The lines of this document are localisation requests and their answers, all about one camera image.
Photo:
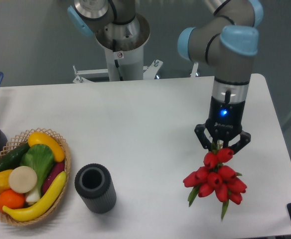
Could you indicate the purple sweet potato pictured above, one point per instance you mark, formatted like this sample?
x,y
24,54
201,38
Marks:
x,y
57,168

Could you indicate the woven wicker basket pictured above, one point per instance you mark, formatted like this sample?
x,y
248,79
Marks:
x,y
20,139

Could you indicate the orange fruit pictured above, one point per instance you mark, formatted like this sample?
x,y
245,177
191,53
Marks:
x,y
11,199

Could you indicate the dark green cucumber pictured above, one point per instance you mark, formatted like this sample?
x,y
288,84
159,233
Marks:
x,y
12,159

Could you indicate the dark grey ribbed vase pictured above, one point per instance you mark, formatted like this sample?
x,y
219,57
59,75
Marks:
x,y
94,185

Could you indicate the green bok choy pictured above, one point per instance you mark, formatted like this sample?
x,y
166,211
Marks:
x,y
40,158

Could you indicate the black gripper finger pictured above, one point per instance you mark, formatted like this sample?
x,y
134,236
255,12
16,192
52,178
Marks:
x,y
204,140
245,138

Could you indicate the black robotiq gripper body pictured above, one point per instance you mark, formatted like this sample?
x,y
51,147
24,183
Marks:
x,y
224,120

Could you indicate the yellow banana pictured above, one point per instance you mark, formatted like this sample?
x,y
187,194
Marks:
x,y
43,205

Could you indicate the beige round disc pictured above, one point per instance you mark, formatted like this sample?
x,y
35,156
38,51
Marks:
x,y
22,179

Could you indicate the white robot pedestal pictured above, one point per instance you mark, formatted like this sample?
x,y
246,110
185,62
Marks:
x,y
124,50

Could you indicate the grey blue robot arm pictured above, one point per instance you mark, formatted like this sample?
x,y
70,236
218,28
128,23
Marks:
x,y
229,43

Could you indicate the red tulip bouquet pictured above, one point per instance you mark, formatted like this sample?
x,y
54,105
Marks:
x,y
216,177

